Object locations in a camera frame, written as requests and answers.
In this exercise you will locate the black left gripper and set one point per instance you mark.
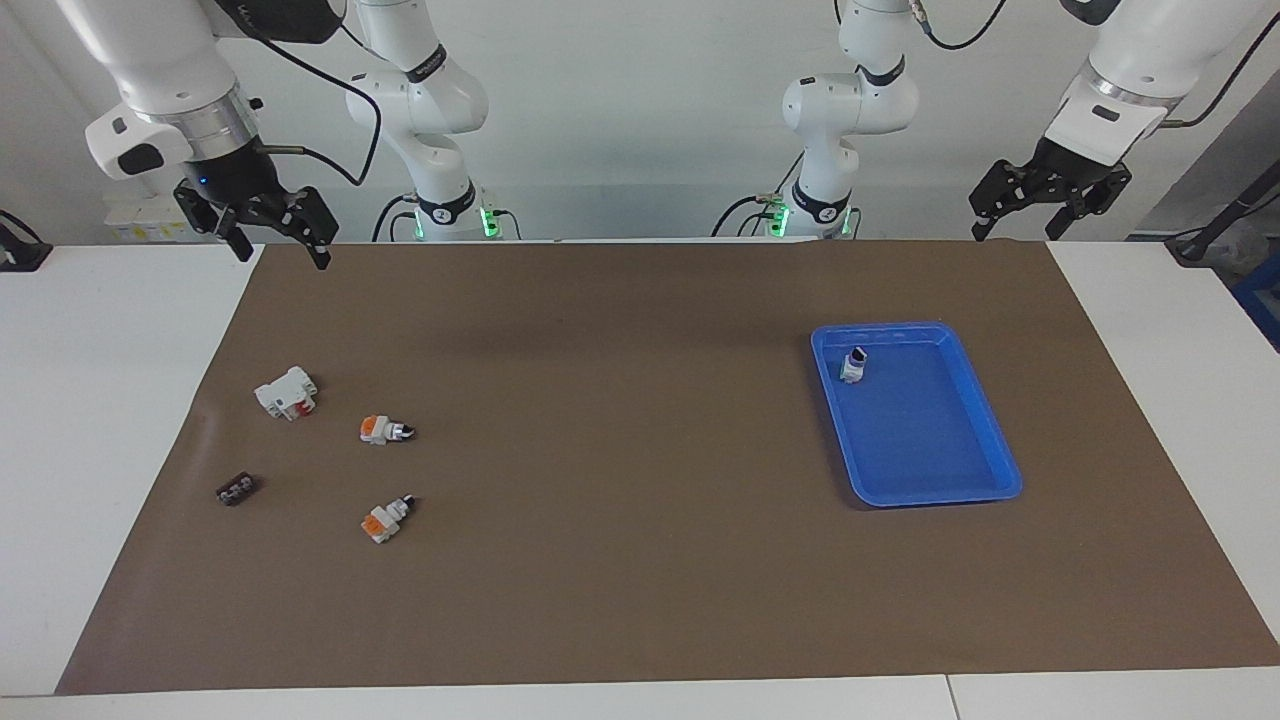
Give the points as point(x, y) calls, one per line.
point(1065, 165)

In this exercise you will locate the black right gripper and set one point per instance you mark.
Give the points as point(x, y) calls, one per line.
point(230, 175)

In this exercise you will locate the white rotary switch orange base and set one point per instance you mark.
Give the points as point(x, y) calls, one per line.
point(382, 522)
point(378, 430)

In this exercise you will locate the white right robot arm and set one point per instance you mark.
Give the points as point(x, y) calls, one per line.
point(170, 70)

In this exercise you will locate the white circuit breaker red lever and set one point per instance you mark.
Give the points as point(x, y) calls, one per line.
point(285, 393)

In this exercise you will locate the black tripod pole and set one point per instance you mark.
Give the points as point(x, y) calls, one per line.
point(1225, 215)

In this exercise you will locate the blue crate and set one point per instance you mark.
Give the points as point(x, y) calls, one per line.
point(1262, 300)

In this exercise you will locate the black clamp stand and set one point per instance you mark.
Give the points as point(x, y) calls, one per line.
point(25, 255)

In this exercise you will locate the blue plastic tray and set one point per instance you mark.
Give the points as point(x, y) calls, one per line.
point(925, 430)

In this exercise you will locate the brown table mat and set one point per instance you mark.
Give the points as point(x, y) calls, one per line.
point(640, 560)

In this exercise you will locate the white wall socket boxes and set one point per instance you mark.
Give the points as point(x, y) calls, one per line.
point(150, 218)

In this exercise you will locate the white rotary switch green base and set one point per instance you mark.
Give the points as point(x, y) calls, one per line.
point(853, 367)

